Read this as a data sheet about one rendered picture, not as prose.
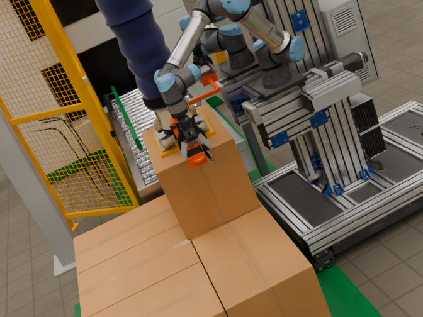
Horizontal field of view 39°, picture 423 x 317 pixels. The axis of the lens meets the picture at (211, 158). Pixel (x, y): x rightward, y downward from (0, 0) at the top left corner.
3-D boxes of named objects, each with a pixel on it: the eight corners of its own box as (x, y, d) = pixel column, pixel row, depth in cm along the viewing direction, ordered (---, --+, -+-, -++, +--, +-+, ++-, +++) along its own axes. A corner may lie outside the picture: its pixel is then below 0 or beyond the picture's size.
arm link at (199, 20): (197, -15, 261) (146, 77, 247) (214, -18, 252) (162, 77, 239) (213, 3, 268) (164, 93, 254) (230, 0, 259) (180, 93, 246)
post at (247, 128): (260, 177, 435) (211, 53, 393) (269, 172, 436) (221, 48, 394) (264, 180, 429) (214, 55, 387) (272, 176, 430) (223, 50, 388)
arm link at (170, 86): (178, 71, 230) (162, 81, 226) (188, 95, 235) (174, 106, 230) (165, 71, 236) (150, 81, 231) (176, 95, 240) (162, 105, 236)
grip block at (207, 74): (201, 82, 331) (197, 75, 329) (214, 76, 332) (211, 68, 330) (204, 87, 324) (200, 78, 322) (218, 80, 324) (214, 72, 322)
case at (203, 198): (169, 190, 346) (141, 132, 329) (231, 161, 348) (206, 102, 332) (187, 240, 292) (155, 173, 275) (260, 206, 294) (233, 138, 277)
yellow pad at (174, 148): (153, 136, 318) (149, 127, 316) (170, 127, 319) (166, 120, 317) (162, 158, 288) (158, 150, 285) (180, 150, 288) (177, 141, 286)
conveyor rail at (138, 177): (110, 112, 566) (101, 95, 558) (115, 110, 566) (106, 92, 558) (150, 217, 357) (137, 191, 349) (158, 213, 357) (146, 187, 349)
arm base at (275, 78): (284, 72, 300) (278, 54, 296) (297, 77, 287) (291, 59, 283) (258, 84, 298) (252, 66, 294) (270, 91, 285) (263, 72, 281)
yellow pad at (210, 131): (185, 121, 319) (181, 113, 317) (202, 113, 320) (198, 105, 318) (197, 142, 289) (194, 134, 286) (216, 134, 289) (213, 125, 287)
